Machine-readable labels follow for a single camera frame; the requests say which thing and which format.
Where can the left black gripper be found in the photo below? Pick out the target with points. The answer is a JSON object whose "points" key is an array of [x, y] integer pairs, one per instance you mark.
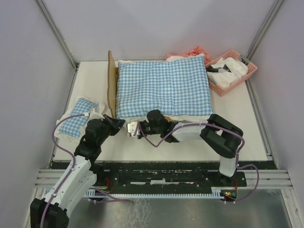
{"points": [[115, 123]]}

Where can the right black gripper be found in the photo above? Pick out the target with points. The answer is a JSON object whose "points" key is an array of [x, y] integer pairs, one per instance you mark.
{"points": [[141, 123]]}

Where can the blue checkered mattress cushion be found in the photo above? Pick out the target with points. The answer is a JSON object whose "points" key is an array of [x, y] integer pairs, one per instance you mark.
{"points": [[179, 89]]}

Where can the wooden pet bed frame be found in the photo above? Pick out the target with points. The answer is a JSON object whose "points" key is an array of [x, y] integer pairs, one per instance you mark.
{"points": [[112, 80]]}

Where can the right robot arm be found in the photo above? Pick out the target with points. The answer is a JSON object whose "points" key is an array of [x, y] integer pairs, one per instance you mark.
{"points": [[221, 135]]}

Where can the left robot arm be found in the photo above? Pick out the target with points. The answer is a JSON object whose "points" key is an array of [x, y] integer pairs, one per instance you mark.
{"points": [[56, 208]]}

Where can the small blue checkered pillow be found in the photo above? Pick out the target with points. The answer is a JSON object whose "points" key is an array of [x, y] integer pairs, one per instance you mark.
{"points": [[73, 123]]}

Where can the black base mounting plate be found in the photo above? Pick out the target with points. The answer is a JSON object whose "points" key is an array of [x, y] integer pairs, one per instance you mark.
{"points": [[164, 177]]}

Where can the black white object in basket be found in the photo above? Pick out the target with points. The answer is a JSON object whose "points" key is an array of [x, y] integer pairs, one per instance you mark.
{"points": [[218, 69]]}

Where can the pink crumpled cloth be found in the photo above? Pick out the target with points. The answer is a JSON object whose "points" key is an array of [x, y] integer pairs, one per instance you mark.
{"points": [[197, 51]]}

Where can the white cloth in basket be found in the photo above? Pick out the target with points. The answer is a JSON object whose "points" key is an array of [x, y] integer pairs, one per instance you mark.
{"points": [[238, 70]]}

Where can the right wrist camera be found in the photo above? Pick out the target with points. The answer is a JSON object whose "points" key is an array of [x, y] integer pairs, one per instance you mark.
{"points": [[133, 129]]}

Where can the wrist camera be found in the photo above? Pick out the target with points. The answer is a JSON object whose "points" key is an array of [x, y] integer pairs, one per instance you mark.
{"points": [[92, 114], [133, 129]]}

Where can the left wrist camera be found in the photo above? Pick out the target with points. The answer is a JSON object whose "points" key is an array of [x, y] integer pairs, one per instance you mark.
{"points": [[92, 114]]}

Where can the white slotted cable duct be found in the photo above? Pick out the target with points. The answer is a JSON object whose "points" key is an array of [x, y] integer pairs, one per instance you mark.
{"points": [[215, 194]]}

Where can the left aluminium corner post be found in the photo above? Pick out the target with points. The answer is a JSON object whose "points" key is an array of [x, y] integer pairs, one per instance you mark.
{"points": [[56, 32]]}

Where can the aluminium corner post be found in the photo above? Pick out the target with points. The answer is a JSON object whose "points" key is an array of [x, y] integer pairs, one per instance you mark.
{"points": [[56, 32], [265, 27]]}

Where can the right aluminium corner post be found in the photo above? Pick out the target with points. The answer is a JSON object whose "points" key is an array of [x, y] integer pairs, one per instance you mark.
{"points": [[265, 27]]}

